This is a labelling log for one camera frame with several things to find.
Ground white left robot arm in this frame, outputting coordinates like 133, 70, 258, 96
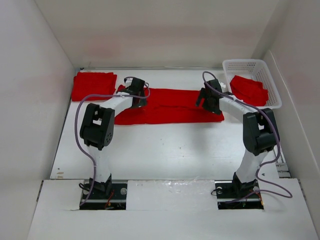
77, 76, 150, 199

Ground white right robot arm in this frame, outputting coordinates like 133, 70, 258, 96
195, 79, 279, 198

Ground red t-shirts in basket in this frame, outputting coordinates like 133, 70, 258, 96
230, 75, 269, 107

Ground folded red t-shirt stack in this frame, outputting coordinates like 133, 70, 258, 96
71, 72, 118, 102

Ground white plastic basket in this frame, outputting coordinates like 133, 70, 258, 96
222, 59, 282, 109

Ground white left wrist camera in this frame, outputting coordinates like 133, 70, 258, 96
124, 77, 134, 86

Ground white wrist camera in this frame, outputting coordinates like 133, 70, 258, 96
218, 81, 227, 89
124, 77, 134, 86

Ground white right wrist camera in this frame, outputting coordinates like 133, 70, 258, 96
218, 81, 227, 89

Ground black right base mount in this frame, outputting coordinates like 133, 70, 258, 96
211, 180, 264, 210

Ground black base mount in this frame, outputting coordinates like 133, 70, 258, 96
211, 180, 264, 210
79, 182, 128, 211

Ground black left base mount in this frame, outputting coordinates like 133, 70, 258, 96
79, 182, 128, 211

